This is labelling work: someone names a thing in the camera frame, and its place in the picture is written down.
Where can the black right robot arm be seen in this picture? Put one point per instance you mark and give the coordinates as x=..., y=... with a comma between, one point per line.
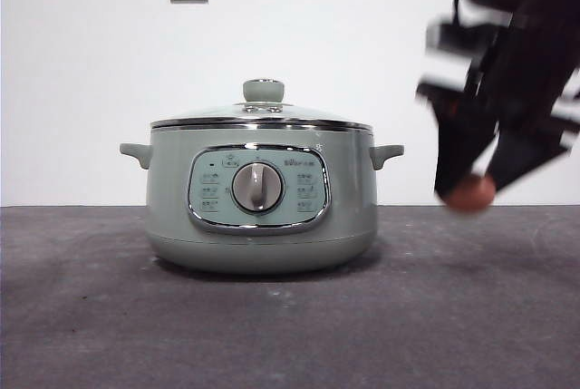
x=530, y=44

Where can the glass lid with green knob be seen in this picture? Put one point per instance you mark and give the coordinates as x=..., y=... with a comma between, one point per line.
x=262, y=90

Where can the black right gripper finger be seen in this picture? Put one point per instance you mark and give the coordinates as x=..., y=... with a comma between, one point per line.
x=455, y=144
x=521, y=158

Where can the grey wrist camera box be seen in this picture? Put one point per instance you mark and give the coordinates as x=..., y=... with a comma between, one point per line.
x=448, y=36

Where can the pale green electric pot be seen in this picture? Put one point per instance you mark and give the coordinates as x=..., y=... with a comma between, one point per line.
x=172, y=226

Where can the brown egg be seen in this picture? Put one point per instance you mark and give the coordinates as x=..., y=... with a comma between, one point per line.
x=469, y=196

